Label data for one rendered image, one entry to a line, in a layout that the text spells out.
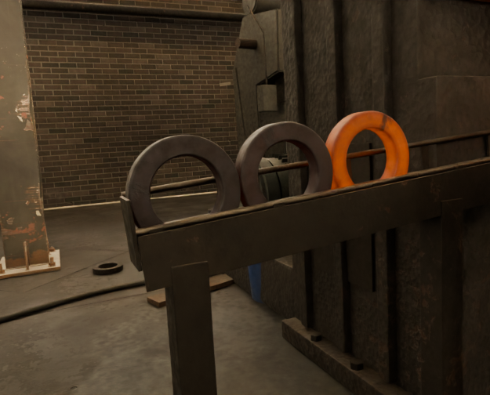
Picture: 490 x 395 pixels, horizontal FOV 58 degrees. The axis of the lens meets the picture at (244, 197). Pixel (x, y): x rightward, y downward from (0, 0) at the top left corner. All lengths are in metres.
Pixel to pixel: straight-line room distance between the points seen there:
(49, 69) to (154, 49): 1.51
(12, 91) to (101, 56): 3.81
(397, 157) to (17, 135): 2.65
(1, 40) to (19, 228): 1.19
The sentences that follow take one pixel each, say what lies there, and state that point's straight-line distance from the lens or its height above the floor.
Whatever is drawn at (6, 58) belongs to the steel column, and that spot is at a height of 1.37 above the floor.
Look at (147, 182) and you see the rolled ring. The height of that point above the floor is 0.70.
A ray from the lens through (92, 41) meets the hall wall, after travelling 6.96.
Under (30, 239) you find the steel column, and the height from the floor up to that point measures 0.21.
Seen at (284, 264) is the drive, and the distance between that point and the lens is 1.85.
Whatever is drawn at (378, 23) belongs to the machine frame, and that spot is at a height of 1.02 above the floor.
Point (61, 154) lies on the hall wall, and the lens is 6.75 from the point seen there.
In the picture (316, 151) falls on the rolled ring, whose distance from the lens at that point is 0.79.
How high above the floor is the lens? 0.74
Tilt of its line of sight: 7 degrees down
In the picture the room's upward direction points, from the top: 3 degrees counter-clockwise
